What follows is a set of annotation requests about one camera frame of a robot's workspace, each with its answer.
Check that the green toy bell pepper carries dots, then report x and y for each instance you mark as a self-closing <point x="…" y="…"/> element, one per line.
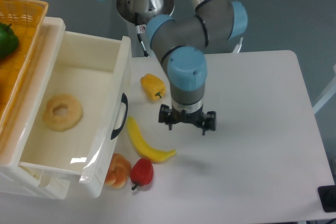
<point x="9" y="41"/>

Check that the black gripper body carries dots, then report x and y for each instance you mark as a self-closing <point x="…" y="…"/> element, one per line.
<point x="190" y="114"/>

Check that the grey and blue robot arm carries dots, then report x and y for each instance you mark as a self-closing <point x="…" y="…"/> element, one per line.
<point x="179" y="47"/>

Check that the red toy bell pepper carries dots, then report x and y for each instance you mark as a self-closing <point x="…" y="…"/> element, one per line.
<point x="141" y="173"/>

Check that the orange toy bread roll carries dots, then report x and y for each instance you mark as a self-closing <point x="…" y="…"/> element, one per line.
<point x="118" y="171"/>

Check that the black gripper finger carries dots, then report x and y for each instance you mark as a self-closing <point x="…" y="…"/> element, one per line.
<point x="169" y="116"/>
<point x="206" y="121"/>

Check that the yellow toy bell pepper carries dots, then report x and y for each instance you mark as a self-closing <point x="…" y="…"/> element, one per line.
<point x="153" y="87"/>

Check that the white top drawer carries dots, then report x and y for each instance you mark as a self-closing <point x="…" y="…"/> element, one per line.
<point x="96" y="71"/>

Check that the beige toy donut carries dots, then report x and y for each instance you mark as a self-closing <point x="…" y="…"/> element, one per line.
<point x="62" y="112"/>

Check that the black device at table edge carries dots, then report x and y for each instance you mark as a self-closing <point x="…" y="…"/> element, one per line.
<point x="327" y="197"/>

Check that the orange plastic basket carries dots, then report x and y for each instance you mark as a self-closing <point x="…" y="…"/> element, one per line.
<point x="25" y="18"/>

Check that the yellow toy banana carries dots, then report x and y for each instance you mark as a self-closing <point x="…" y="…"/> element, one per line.
<point x="142" y="147"/>

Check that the white frame at right edge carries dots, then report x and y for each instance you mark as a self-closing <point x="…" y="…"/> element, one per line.
<point x="325" y="95"/>

